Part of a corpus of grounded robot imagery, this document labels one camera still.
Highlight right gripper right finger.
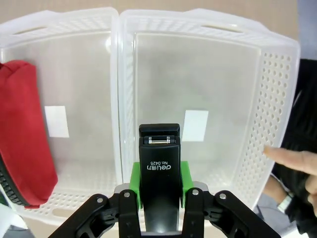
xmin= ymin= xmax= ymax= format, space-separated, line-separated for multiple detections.
xmin=179 ymin=160 xmax=281 ymax=238

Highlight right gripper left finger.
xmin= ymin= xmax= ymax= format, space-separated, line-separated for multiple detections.
xmin=48 ymin=161 xmax=145 ymax=238

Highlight black deli stapler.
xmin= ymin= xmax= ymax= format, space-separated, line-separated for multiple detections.
xmin=138 ymin=122 xmax=182 ymax=233

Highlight red zippered pencil case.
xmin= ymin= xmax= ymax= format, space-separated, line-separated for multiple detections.
xmin=0 ymin=59 xmax=59 ymax=210

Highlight person right hand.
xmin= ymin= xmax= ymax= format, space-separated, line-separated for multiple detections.
xmin=263 ymin=145 xmax=317 ymax=207

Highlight silver wrist watch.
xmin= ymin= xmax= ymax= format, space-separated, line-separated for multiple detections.
xmin=276 ymin=193 xmax=295 ymax=214

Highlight white rectangular label sticker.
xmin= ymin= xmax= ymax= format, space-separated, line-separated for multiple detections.
xmin=181 ymin=109 xmax=210 ymax=142
xmin=44 ymin=106 xmax=70 ymax=138

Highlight person in black clothing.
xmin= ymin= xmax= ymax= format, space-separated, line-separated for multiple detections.
xmin=271 ymin=58 xmax=317 ymax=235

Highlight translucent white plastic basket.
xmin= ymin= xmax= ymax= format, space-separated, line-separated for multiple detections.
xmin=0 ymin=6 xmax=120 ymax=225
xmin=116 ymin=7 xmax=302 ymax=224

